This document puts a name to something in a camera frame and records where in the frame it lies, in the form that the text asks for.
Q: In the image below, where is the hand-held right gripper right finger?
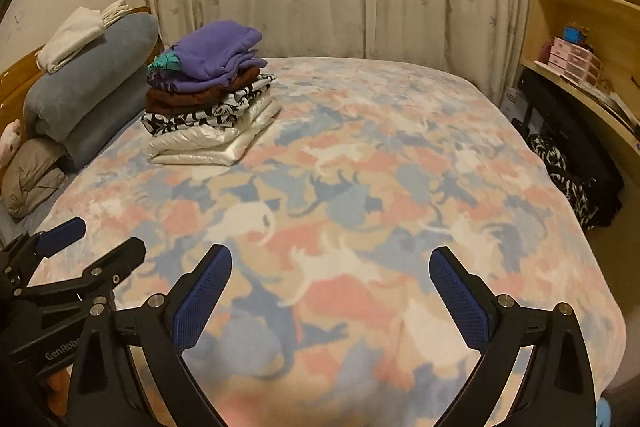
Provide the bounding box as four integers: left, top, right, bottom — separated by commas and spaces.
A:
429, 246, 598, 427

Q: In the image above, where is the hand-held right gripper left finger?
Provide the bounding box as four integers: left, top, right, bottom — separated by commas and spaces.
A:
67, 244, 233, 427

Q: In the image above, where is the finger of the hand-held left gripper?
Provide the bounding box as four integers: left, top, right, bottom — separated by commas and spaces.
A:
20, 236, 147, 308
0, 216, 87, 293

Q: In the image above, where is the purple zip hoodie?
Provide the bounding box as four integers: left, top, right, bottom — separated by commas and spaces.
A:
146, 21, 263, 94

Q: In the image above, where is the beige blanket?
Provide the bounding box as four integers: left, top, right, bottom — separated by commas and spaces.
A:
2, 138, 68, 219

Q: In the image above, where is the pink plush toy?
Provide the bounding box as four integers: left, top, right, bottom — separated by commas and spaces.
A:
0, 119, 23, 168

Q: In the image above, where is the white folded garment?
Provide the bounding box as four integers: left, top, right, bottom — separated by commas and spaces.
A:
149, 94, 283, 166

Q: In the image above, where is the pastel patterned bed blanket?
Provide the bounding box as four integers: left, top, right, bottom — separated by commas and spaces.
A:
30, 56, 628, 427

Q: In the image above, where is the blue folded fleece blanket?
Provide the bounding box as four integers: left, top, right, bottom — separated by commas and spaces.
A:
22, 13, 161, 172

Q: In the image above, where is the black and white patterned garment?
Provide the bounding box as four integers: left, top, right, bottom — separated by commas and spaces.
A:
141, 74, 277, 135

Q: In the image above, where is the black and white patterned cloth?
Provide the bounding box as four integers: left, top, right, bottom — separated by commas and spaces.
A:
527, 134, 598, 230

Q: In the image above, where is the brown folded garment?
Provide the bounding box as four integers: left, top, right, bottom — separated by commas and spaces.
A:
145, 69, 263, 114

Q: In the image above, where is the white folded sweater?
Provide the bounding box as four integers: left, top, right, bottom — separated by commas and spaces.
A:
37, 7, 106, 72

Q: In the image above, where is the white cardboard box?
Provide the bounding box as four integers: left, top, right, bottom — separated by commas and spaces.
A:
500, 87, 526, 122

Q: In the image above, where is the cream folded cloth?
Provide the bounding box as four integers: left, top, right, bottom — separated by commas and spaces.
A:
100, 0, 132, 28

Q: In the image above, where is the stack of magazines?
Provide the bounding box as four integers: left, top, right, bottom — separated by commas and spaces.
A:
595, 82, 640, 128

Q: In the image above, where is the pink drawer organizer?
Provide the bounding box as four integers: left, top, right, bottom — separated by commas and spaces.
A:
537, 37, 601, 85

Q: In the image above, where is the small blue toy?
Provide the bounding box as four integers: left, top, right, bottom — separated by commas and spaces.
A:
562, 24, 591, 45

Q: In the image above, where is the wooden bookshelf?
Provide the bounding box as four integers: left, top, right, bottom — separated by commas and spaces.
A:
500, 0, 640, 188

